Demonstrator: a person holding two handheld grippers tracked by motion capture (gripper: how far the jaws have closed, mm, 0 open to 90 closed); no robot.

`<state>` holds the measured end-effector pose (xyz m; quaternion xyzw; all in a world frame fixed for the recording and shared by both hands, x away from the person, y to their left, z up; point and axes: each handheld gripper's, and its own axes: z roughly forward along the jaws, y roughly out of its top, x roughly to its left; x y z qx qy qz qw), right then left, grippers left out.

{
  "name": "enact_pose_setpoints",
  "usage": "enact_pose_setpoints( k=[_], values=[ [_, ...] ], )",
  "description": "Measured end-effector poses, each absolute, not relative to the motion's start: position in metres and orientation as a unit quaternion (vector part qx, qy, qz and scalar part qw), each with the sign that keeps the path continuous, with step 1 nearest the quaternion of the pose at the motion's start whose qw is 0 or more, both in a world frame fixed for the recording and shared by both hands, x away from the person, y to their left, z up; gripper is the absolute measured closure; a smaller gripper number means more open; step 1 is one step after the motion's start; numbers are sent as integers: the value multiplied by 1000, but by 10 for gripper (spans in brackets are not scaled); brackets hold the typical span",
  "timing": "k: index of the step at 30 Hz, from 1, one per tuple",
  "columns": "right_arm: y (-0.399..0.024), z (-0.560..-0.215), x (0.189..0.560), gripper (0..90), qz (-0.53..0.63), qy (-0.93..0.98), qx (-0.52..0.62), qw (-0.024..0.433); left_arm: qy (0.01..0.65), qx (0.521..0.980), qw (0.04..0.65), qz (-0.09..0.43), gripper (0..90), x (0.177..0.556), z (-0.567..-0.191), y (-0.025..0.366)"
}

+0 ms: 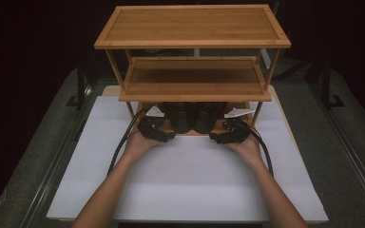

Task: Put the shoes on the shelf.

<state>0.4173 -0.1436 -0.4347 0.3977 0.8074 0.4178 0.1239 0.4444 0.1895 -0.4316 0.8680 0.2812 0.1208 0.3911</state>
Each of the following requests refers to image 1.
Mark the person's right hand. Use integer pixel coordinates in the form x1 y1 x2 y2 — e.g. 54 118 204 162
225 134 265 167

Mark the black metal stand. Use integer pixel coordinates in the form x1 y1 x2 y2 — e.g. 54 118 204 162
320 56 346 109
66 59 93 109

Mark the white table cover sheet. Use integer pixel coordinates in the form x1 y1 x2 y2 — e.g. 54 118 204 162
46 94 329 223

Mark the person's left hand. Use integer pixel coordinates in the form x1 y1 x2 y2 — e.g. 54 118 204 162
124 127 163 160

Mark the grey metal rail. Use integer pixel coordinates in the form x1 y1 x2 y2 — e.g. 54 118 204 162
18 83 100 228
307 83 365 219

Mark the wooden three-tier shoe rack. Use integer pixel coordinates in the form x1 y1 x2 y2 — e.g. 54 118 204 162
93 3 292 137

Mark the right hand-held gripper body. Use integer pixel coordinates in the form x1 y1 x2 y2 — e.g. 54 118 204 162
218 107 257 145

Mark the black leather shoe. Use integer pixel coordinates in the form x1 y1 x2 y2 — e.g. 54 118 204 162
164 101 195 135
193 101 228 135

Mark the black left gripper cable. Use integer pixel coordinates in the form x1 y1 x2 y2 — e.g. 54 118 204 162
106 108 147 177

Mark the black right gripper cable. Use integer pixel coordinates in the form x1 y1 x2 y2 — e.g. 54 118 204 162
242 121 275 178

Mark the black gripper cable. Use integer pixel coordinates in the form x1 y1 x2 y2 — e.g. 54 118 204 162
242 121 275 178
106 108 147 177

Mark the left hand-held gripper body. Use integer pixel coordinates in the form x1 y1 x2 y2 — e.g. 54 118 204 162
137 105 172 143

